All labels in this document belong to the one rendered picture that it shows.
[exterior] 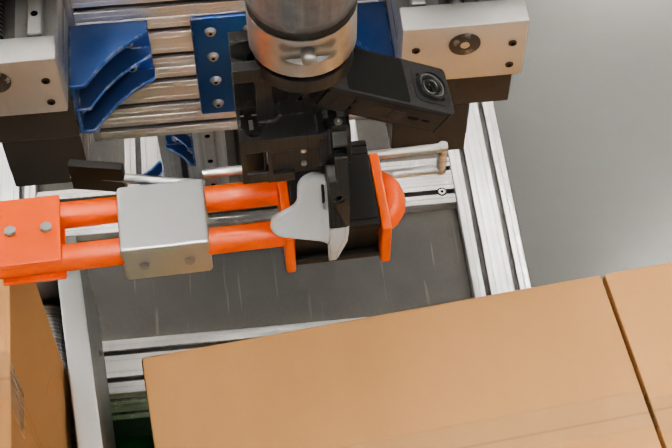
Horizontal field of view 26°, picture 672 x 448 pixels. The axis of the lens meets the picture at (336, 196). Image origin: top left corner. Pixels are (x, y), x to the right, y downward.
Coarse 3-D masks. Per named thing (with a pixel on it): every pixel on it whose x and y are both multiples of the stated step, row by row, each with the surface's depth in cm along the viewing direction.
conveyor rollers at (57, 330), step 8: (48, 312) 184; (56, 312) 185; (48, 320) 183; (56, 320) 184; (56, 328) 183; (56, 336) 182; (64, 344) 183; (64, 352) 182; (64, 360) 181; (72, 416) 177; (72, 424) 176; (72, 432) 176; (72, 440) 175
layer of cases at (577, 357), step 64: (384, 320) 184; (448, 320) 184; (512, 320) 184; (576, 320) 184; (640, 320) 184; (192, 384) 179; (256, 384) 179; (320, 384) 179; (384, 384) 179; (448, 384) 179; (512, 384) 179; (576, 384) 179; (640, 384) 180
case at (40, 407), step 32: (0, 288) 140; (32, 288) 155; (0, 320) 138; (32, 320) 152; (0, 352) 136; (32, 352) 149; (0, 384) 134; (32, 384) 147; (64, 384) 173; (0, 416) 132; (32, 416) 144; (64, 416) 169
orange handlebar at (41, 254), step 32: (224, 192) 117; (256, 192) 117; (0, 224) 114; (32, 224) 114; (64, 224) 116; (96, 224) 116; (256, 224) 115; (0, 256) 113; (32, 256) 113; (64, 256) 113; (96, 256) 114
